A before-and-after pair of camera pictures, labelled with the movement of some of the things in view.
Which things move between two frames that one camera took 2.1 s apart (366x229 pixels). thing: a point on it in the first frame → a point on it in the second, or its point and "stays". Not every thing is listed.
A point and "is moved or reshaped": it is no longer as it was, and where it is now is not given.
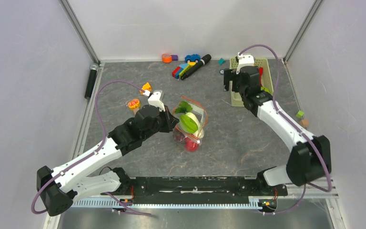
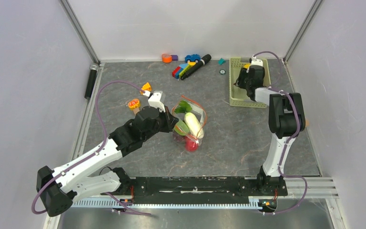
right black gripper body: [239, 88] → [243, 81]
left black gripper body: [163, 124] stays
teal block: [221, 61] stays
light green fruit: [189, 123] is moved or reshaped
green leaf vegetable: [184, 107] stays
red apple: [190, 145] stays
